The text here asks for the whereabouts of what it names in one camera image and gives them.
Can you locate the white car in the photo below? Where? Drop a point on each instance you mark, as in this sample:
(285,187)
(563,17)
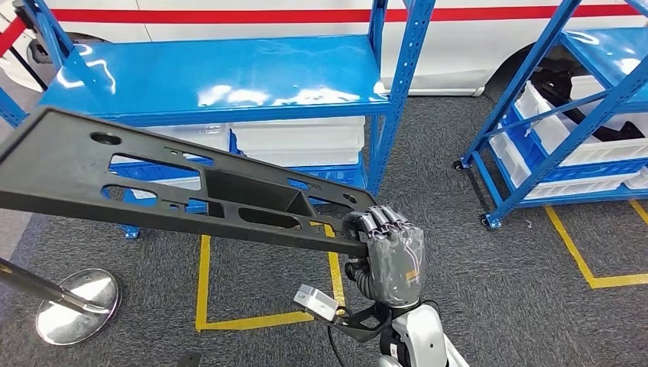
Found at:
(455,50)

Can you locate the black plastic car part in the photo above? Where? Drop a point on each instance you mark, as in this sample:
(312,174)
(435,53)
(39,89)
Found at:
(50,167)

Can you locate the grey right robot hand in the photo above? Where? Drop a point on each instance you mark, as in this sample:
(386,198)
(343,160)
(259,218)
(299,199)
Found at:
(400,263)

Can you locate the chrome stanchion post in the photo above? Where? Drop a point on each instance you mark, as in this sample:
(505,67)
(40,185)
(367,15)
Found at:
(76,309)

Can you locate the blue metal shelf rack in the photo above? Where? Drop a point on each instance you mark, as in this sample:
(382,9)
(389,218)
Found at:
(202,71)
(602,45)

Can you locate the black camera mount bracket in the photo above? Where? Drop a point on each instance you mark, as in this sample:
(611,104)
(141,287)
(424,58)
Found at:
(364,321)

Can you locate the black part in bin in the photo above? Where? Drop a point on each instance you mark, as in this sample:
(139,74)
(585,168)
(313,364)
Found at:
(552,83)

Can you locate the yellow floor tape square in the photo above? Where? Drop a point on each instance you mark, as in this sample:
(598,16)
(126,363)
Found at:
(203,283)
(570,243)

